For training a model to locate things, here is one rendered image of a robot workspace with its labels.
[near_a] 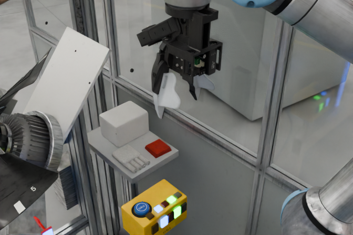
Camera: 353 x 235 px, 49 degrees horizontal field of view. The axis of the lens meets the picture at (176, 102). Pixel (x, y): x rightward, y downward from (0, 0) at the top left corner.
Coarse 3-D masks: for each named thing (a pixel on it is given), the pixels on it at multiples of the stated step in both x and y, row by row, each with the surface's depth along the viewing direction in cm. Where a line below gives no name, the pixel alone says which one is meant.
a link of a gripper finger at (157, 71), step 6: (162, 54) 66; (156, 60) 66; (162, 60) 66; (156, 66) 66; (162, 66) 66; (156, 72) 66; (162, 72) 66; (168, 72) 67; (156, 78) 66; (156, 84) 68; (156, 90) 68
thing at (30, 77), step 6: (42, 60) 102; (36, 66) 102; (42, 66) 98; (30, 72) 100; (36, 72) 97; (24, 78) 100; (30, 78) 96; (36, 78) 94; (18, 84) 100; (24, 84) 96; (12, 90) 100; (18, 90) 97; (6, 96) 99; (12, 96) 112; (0, 102) 104; (6, 102) 113
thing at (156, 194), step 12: (144, 192) 110; (156, 192) 110; (168, 192) 110; (180, 192) 110; (132, 204) 107; (156, 204) 107; (180, 204) 108; (132, 216) 103; (144, 216) 103; (156, 216) 103; (180, 216) 111; (132, 228) 105; (144, 228) 101; (168, 228) 109
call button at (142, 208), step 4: (136, 204) 105; (140, 204) 105; (144, 204) 105; (136, 208) 104; (140, 208) 104; (144, 208) 104; (148, 208) 104; (136, 212) 103; (140, 212) 103; (144, 212) 103
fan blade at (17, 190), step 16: (0, 160) 104; (16, 160) 104; (0, 176) 99; (16, 176) 98; (32, 176) 97; (48, 176) 96; (0, 192) 95; (16, 192) 94; (0, 208) 92; (0, 224) 89
